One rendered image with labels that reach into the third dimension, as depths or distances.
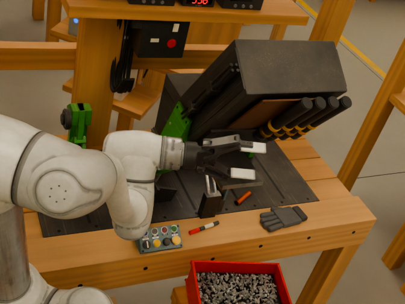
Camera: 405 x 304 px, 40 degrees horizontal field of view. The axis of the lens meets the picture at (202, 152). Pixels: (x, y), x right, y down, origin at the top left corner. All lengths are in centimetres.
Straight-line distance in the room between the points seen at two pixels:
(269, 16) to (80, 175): 133
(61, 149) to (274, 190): 145
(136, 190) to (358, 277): 220
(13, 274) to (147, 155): 44
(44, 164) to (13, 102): 317
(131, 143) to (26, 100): 267
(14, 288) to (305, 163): 155
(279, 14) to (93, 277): 113
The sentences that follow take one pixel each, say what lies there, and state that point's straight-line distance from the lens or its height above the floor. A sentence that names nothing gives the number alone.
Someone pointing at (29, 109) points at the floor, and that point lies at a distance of 398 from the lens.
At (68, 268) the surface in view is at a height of 90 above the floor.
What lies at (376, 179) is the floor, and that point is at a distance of 427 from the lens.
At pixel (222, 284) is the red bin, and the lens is 189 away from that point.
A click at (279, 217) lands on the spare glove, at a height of 92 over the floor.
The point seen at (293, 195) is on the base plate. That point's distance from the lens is 228.
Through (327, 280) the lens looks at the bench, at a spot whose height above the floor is 52.
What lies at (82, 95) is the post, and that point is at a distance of 211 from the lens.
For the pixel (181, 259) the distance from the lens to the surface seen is 194.
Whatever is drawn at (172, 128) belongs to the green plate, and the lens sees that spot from 191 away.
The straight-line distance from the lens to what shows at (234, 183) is 185.
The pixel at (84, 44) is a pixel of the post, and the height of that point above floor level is 134.
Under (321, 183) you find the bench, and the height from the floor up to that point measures 88.
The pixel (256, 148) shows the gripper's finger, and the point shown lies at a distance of 146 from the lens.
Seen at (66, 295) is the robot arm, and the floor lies 115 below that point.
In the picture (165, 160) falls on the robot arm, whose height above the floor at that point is 139.
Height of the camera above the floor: 228
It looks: 36 degrees down
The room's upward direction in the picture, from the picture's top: 16 degrees clockwise
